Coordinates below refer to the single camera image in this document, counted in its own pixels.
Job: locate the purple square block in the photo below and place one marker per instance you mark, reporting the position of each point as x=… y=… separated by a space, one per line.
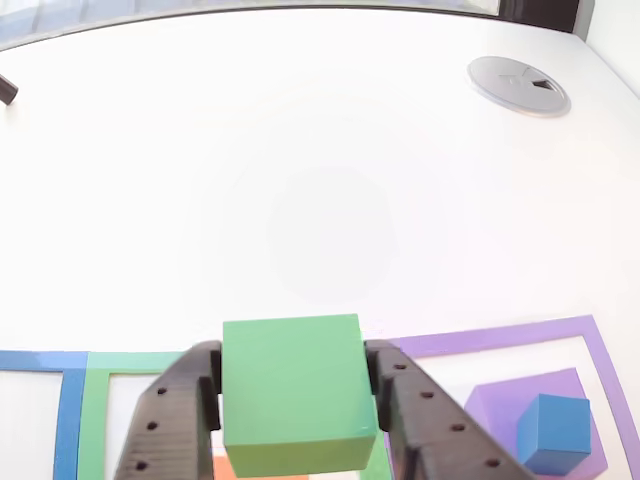
x=492 y=410

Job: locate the orange square block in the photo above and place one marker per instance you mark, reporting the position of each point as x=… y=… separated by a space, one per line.
x=222 y=469

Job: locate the small blue cube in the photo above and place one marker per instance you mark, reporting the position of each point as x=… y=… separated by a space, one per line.
x=555 y=430

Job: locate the green square block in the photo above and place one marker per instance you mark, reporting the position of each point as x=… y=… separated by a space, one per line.
x=295 y=385

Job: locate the green square frame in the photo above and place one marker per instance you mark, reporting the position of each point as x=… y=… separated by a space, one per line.
x=92 y=415

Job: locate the blue square frame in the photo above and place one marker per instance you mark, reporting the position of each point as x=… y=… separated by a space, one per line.
x=67 y=425

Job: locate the purple square frame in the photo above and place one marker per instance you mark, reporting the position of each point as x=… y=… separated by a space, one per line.
x=500 y=337

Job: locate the black camera tripod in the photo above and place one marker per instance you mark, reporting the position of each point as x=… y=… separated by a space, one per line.
x=6 y=91

